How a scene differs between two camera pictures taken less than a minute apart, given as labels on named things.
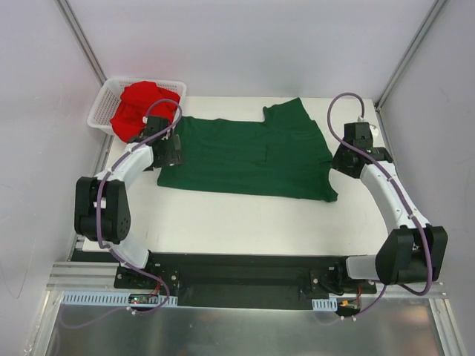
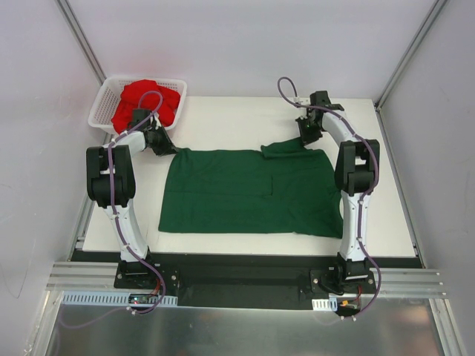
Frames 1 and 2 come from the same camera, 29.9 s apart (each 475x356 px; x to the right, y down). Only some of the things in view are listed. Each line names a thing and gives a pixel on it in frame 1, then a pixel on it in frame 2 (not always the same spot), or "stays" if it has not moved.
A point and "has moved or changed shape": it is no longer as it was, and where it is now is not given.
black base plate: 246,280 stays
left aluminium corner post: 87,50 stays
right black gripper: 340,163 → 309,130
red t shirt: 136,97 stays
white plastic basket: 99,117 stays
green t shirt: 280,155 has moved or changed shape
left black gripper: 174,150 → 164,142
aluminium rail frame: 74,274 stays
